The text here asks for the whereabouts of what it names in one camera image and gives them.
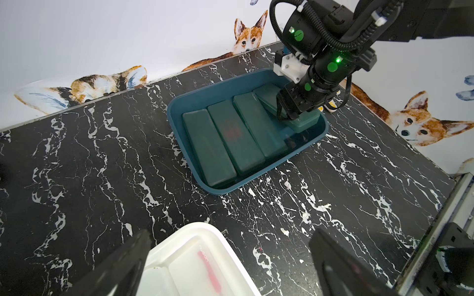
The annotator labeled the black corrugated right cable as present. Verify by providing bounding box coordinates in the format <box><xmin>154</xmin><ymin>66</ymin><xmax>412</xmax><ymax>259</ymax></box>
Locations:
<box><xmin>268</xmin><ymin>0</ymin><xmax>404</xmax><ymax>65</ymax></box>

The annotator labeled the teal plastic storage box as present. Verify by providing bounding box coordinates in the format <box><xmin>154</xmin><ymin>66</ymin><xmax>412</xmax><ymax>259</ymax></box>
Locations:
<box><xmin>167</xmin><ymin>69</ymin><xmax>329</xmax><ymax>196</ymax></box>

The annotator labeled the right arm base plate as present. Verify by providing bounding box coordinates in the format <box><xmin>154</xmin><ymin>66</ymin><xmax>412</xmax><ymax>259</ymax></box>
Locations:
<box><xmin>415</xmin><ymin>222</ymin><xmax>474</xmax><ymax>296</ymax></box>

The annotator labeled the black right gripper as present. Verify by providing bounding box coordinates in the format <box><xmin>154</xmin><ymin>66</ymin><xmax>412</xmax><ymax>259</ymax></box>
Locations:
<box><xmin>276</xmin><ymin>81</ymin><xmax>326</xmax><ymax>120</ymax></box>

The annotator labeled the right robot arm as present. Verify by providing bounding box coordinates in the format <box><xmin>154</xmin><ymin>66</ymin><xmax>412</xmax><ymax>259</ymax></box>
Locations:
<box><xmin>269</xmin><ymin>1</ymin><xmax>474</xmax><ymax>121</ymax></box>

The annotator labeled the dark green pencil case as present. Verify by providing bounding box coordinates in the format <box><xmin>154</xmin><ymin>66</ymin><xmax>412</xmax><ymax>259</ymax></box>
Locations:
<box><xmin>207</xmin><ymin>101</ymin><xmax>265</xmax><ymax>175</ymax></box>

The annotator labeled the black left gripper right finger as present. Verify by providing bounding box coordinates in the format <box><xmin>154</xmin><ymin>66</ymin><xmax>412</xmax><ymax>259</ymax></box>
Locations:
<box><xmin>309</xmin><ymin>229</ymin><xmax>397</xmax><ymax>296</ymax></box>

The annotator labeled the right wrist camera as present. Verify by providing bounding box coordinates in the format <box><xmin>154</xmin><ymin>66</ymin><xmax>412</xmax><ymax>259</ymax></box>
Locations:
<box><xmin>273</xmin><ymin>48</ymin><xmax>310</xmax><ymax>84</ymax></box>

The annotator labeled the yellow work glove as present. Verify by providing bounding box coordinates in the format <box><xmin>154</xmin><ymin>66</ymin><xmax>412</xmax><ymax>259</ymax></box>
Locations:
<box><xmin>318</xmin><ymin>90</ymin><xmax>341</xmax><ymax>113</ymax></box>

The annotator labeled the clear case pink pen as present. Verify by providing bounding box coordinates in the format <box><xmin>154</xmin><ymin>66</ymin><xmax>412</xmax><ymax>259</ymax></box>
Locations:
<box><xmin>169</xmin><ymin>243</ymin><xmax>235</xmax><ymax>296</ymax></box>

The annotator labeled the white plastic storage box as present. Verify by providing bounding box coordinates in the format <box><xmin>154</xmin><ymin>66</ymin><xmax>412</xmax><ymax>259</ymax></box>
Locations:
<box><xmin>137</xmin><ymin>222</ymin><xmax>260</xmax><ymax>296</ymax></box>

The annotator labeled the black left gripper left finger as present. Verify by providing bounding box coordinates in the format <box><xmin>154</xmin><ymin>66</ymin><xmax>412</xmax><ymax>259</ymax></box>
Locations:
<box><xmin>62</xmin><ymin>229</ymin><xmax>151</xmax><ymax>296</ymax></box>

